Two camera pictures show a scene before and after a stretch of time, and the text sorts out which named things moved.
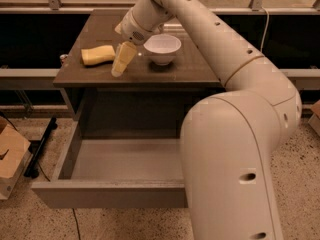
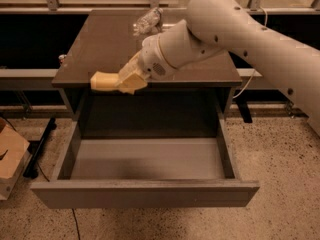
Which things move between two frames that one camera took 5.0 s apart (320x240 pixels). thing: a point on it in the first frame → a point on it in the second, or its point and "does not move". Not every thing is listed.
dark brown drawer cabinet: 171,66 does not move
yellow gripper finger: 127,51 → 132,84
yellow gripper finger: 116,58 → 131,68
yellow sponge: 96,54 → 104,81
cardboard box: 15,156 does not move
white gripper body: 130,31 → 152,58
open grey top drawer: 116,173 does not move
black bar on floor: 31,168 does not move
